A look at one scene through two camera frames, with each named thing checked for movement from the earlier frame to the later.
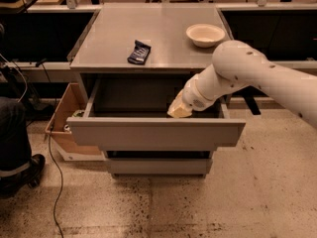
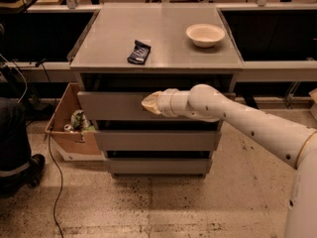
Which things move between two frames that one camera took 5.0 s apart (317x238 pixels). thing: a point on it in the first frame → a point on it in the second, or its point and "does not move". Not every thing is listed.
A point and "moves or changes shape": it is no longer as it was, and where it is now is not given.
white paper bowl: x=205 y=35 does not move
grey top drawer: x=132 y=111 moves or changes shape
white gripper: x=194 y=100 → x=164 y=102
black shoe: x=29 y=178 does not move
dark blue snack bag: x=140 y=55 does not move
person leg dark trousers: x=15 y=148 does not move
